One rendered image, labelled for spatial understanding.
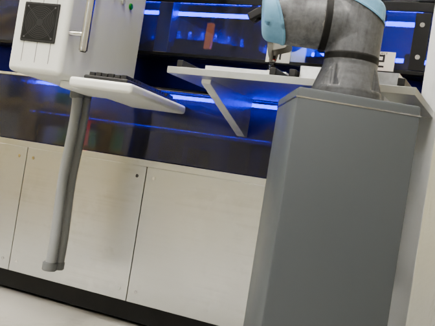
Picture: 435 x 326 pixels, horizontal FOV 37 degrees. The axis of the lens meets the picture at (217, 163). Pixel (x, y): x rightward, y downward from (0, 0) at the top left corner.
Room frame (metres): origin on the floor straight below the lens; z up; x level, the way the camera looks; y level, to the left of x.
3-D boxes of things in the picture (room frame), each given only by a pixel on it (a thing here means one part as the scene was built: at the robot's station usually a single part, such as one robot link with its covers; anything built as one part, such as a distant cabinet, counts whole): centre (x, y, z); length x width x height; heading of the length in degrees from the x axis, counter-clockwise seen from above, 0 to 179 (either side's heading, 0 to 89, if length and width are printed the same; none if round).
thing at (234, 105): (2.05, 0.00, 0.80); 0.34 x 0.03 x 0.13; 155
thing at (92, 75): (2.05, 0.29, 0.82); 0.40 x 0.14 x 0.02; 163
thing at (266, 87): (1.96, -0.23, 0.87); 0.70 x 0.48 x 0.02; 65
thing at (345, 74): (1.40, -0.25, 0.84); 0.15 x 0.15 x 0.10
